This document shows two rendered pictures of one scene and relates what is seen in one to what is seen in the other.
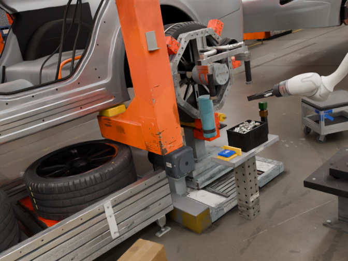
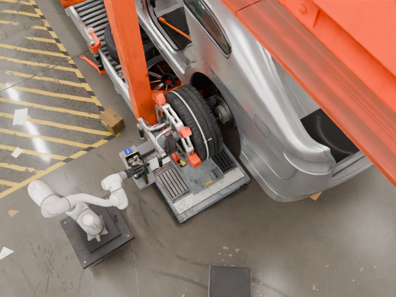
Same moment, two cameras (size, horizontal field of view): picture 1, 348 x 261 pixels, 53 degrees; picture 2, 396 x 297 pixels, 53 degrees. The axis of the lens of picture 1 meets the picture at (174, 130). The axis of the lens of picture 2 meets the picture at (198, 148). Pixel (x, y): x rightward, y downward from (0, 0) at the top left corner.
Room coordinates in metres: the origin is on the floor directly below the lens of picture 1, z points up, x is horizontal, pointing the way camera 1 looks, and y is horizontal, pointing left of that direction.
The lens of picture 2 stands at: (2.70, -1.97, 3.77)
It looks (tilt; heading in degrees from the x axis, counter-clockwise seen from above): 61 degrees down; 98
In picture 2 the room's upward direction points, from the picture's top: 1 degrees counter-clockwise
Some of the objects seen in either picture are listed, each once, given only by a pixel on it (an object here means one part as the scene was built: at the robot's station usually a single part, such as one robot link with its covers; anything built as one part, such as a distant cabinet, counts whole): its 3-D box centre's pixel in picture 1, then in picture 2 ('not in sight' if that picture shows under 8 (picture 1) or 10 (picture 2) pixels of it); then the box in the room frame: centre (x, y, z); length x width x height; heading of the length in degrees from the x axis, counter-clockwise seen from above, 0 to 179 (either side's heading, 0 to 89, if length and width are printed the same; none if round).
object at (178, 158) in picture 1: (167, 165); not in sight; (2.26, 0.09, 0.26); 0.42 x 0.18 x 0.35; 38
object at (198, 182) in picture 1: (203, 164); (195, 165); (2.43, -0.18, 0.13); 0.50 x 0.36 x 0.10; 128
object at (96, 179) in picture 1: (82, 175); (168, 84); (2.04, 0.62, 0.39); 0.66 x 0.66 x 0.24
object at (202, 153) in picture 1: (195, 144); (192, 152); (2.40, -0.14, 0.32); 0.40 x 0.30 x 0.28; 128
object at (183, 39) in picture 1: (202, 73); (174, 132); (2.26, -0.24, 0.85); 0.54 x 0.07 x 0.54; 128
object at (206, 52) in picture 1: (201, 47); (154, 119); (2.10, -0.24, 1.03); 0.19 x 0.18 x 0.11; 38
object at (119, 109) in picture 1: (112, 110); not in sight; (2.32, 0.39, 0.71); 0.14 x 0.14 x 0.05; 38
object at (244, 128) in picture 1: (247, 134); (137, 165); (1.92, -0.42, 0.51); 0.20 x 0.14 x 0.13; 125
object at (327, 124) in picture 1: (332, 116); (228, 293); (2.85, -1.38, 0.17); 0.43 x 0.36 x 0.34; 94
